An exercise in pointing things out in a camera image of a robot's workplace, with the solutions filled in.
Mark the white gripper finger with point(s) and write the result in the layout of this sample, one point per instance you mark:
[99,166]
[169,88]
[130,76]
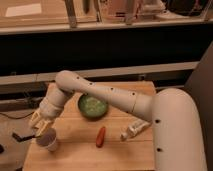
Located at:
[35,120]
[43,126]

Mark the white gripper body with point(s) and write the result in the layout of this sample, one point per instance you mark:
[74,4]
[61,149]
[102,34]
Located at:
[47,110]

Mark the dark grey eraser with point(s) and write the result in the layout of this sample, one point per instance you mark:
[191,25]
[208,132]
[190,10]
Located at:
[47,138]

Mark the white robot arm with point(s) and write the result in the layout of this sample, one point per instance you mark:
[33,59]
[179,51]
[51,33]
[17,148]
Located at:
[177,131]

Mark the black object on floor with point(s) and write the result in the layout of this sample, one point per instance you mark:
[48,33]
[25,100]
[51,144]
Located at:
[19,138]

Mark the green bowl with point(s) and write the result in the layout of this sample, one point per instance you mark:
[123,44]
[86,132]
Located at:
[92,108]

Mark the orange carrot toy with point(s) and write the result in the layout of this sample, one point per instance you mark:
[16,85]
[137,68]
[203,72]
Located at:
[100,137]

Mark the white plastic toy object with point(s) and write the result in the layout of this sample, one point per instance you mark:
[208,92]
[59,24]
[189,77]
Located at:
[134,129]

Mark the dark panel at right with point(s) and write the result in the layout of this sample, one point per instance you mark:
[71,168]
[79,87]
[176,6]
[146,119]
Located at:
[200,86]

